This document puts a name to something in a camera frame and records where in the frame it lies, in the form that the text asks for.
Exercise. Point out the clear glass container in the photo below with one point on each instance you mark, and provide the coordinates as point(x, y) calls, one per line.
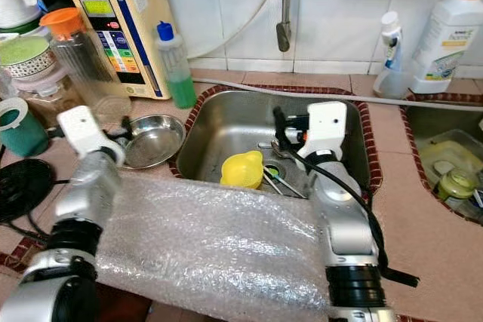
point(434, 156)

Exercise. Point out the teal cup white rim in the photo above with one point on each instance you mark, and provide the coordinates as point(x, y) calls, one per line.
point(21, 137)

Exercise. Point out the clear pitcher orange lid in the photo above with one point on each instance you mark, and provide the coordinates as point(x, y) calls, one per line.
point(83, 62)

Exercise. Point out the clear bubble wrap sheet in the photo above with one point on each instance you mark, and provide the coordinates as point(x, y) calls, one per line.
point(211, 254)

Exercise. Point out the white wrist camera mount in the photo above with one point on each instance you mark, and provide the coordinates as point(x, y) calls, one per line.
point(87, 130)
point(326, 126)

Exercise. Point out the steel spoon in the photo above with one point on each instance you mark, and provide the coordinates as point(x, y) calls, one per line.
point(278, 150)

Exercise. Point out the small green white brush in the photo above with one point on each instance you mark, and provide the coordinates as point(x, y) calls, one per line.
point(283, 184)

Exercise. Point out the beige water ionizer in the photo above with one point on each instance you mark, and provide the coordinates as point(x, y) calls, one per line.
point(113, 39)

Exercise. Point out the green liquid bottle blue cap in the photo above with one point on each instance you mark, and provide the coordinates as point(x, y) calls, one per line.
point(179, 88)

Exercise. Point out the round steel bowl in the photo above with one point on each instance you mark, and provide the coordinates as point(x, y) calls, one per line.
point(158, 141)

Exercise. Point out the black kettle base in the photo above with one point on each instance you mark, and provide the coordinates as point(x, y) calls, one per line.
point(24, 190)

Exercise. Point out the glass jar brown powder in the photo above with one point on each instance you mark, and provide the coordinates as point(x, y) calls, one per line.
point(49, 92)

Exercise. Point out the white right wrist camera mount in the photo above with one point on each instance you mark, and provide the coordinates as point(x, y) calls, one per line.
point(326, 126)

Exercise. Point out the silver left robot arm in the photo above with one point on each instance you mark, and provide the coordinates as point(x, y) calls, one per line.
point(83, 201)

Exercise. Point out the steel sink basin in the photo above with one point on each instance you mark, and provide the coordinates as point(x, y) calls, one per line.
point(434, 122)
point(234, 122)

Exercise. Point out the patterned bowl green lid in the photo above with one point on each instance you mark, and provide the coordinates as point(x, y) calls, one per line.
point(24, 49)

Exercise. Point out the white detergent bottle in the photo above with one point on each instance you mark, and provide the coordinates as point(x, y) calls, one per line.
point(449, 43)

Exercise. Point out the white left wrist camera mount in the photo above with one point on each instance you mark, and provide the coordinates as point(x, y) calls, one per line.
point(87, 130)

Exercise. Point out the yellow plastic funnel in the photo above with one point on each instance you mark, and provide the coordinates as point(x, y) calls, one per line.
point(241, 171)

